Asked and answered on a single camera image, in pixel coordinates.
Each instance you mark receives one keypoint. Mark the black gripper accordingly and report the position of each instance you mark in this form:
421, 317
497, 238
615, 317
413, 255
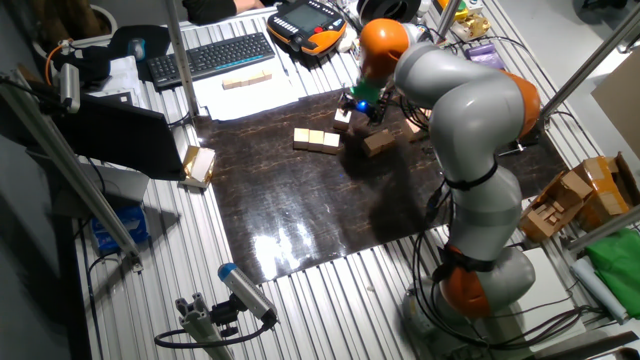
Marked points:
364, 107

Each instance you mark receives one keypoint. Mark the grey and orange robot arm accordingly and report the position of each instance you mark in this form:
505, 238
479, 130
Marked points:
470, 115

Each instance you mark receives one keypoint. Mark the person forearm black sleeve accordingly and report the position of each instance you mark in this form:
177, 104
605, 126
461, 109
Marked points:
210, 10

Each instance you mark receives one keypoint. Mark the white paper stack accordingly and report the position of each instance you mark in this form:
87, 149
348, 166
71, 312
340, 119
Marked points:
120, 75

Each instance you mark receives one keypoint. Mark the white cloth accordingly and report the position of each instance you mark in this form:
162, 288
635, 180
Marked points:
346, 42

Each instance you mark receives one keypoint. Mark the orange and grey teach pendant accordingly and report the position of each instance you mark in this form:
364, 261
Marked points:
305, 22

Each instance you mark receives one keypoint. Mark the white paper sheets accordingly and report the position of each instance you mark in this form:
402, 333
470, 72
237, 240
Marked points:
250, 102

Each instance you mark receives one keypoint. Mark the black round reel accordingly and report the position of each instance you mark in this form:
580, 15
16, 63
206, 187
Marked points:
372, 10

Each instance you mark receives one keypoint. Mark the dark marble pattern mat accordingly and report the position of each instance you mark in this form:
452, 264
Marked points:
300, 210

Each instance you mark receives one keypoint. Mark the purple plastic bag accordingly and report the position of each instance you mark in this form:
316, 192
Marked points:
482, 55

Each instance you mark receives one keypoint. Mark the clear bag gold items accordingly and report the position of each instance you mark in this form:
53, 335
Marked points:
472, 27

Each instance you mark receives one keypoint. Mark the black computer keyboard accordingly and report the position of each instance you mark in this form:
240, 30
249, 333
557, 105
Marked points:
210, 59

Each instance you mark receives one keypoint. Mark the yellow emergency stop box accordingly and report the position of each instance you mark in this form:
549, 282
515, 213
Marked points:
462, 11

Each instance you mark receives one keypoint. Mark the small gold and white box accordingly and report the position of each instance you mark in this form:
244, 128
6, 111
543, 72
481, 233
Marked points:
200, 167

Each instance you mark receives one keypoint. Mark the black mouse pad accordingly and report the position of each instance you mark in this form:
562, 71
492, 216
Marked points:
157, 42

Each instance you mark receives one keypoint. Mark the open cardboard box wooden pieces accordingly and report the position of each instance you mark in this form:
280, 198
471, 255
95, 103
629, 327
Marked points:
537, 225

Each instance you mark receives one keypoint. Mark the grey computer mouse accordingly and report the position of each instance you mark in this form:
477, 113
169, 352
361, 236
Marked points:
136, 48

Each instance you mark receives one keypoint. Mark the black flat monitor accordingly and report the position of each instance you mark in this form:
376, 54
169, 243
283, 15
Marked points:
120, 135

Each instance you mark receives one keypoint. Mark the grey flat monitor base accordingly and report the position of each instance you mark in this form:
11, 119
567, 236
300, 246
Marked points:
120, 187

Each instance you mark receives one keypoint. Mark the blue tissue pack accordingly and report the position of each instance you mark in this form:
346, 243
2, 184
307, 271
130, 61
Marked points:
120, 230

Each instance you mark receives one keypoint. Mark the black cloth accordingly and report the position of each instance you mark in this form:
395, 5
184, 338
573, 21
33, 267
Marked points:
90, 62

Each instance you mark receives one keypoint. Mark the orange cardboard box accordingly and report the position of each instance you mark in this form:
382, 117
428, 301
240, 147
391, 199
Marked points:
602, 190

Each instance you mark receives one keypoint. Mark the short aluminium profile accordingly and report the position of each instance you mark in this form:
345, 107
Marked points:
200, 330

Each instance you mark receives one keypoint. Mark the brown cardboard sheet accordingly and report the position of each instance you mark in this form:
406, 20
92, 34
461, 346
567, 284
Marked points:
620, 100

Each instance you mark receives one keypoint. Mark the white board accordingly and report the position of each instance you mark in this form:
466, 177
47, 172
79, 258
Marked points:
555, 300

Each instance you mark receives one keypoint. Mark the brown cardboard box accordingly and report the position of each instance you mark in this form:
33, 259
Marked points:
629, 180

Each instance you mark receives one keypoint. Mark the white round bin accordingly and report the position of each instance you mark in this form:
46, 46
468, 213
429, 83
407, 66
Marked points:
75, 20

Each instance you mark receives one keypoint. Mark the white paper roll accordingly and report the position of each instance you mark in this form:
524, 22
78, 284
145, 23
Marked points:
597, 290

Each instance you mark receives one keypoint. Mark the green cloth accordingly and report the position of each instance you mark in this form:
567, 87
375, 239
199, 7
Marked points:
617, 270

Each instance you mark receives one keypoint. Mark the dark metal bar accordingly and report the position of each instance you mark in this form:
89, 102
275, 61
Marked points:
590, 347

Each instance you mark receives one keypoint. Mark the aluminium frame post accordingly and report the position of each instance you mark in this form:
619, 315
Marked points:
447, 20
590, 62
181, 55

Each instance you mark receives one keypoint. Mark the silver camera blue end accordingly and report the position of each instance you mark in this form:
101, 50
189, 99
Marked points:
245, 290

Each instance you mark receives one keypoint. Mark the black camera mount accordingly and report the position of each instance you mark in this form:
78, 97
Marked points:
225, 315

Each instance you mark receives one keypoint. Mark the aluminium frame beam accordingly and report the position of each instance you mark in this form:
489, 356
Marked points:
100, 212
605, 229

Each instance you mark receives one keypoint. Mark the silver depth camera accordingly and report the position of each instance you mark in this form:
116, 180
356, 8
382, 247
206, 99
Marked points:
70, 87

